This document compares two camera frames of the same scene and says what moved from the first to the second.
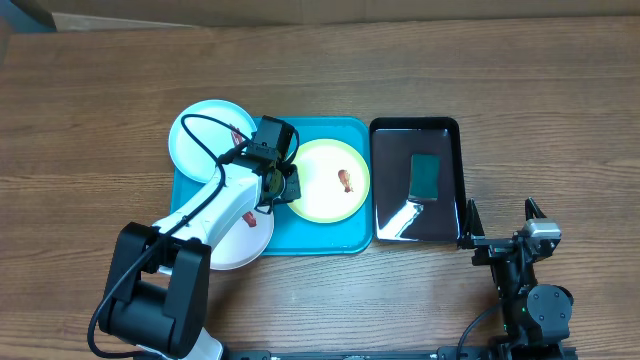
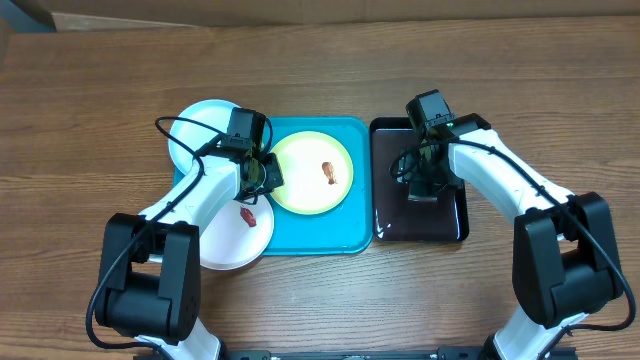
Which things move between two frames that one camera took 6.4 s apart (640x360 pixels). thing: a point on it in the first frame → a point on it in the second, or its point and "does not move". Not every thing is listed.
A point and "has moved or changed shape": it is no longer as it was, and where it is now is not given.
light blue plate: x=187 y=155 does not move
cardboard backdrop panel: x=87 y=15 does not move
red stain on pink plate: x=249 y=218 does not move
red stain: x=345 y=178 → x=328 y=170
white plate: x=245 y=241 does not move
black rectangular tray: x=416 y=180 does not move
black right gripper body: x=492 y=252 → x=436 y=174
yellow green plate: x=335 y=181 has moved or changed shape
